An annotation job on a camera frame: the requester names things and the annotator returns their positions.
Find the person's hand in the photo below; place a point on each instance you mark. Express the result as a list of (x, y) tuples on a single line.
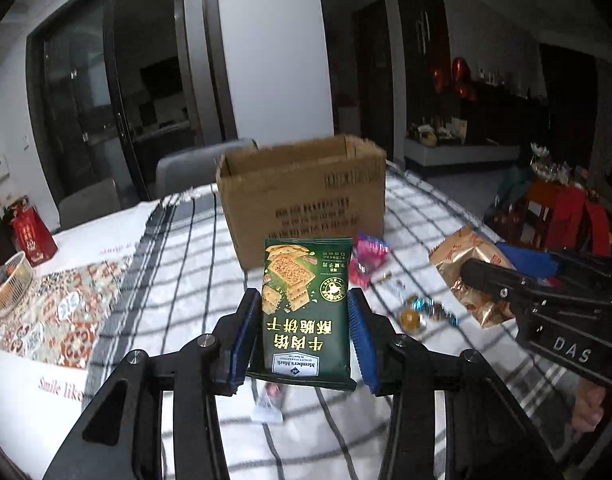
[(588, 410)]

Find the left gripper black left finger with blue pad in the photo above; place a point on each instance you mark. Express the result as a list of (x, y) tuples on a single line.
[(119, 433)]

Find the red bags pile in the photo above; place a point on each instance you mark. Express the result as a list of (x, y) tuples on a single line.
[(535, 213)]

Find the green cracker snack packet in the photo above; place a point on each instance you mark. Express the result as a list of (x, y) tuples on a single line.
[(303, 336)]

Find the patterned white table runner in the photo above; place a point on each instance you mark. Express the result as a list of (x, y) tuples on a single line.
[(46, 344)]

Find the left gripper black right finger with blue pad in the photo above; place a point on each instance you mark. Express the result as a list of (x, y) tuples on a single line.
[(488, 434)]

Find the grey dining chair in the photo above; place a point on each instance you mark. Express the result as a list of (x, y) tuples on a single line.
[(193, 167), (91, 203)]

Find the grey refrigerator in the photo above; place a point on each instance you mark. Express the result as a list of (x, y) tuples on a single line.
[(196, 76)]

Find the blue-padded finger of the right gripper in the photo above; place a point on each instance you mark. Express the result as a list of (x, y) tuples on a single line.
[(575, 268)]

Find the grey dining chair near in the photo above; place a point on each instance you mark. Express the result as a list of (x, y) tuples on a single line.
[(193, 167)]

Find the blue wrapped candy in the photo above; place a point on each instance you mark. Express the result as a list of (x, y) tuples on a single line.
[(429, 308)]

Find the red gift bag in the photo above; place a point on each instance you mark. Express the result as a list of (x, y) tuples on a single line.
[(32, 235)]

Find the white low TV cabinet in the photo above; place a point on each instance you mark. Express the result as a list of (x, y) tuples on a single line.
[(457, 155)]

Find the red balloons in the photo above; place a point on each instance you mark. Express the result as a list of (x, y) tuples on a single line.
[(457, 78)]

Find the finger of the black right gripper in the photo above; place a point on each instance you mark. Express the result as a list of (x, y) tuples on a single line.
[(501, 287)]

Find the brown cardboard box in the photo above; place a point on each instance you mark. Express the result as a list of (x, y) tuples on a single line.
[(325, 187)]

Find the white small wrapper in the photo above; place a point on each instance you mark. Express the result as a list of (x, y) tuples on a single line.
[(268, 407)]

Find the pink candy wrapper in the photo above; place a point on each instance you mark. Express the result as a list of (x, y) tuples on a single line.
[(368, 255)]

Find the grey dining chair far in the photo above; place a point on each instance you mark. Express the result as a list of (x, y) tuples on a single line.
[(91, 203)]

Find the black white checkered cloth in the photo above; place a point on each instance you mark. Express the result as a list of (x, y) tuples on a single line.
[(184, 277)]

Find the gold snack bag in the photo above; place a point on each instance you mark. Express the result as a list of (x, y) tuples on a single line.
[(463, 260)]

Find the orange round candy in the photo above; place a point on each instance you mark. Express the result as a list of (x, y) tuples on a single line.
[(411, 321)]

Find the white wicker basket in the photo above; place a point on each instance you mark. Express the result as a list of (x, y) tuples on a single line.
[(16, 276)]

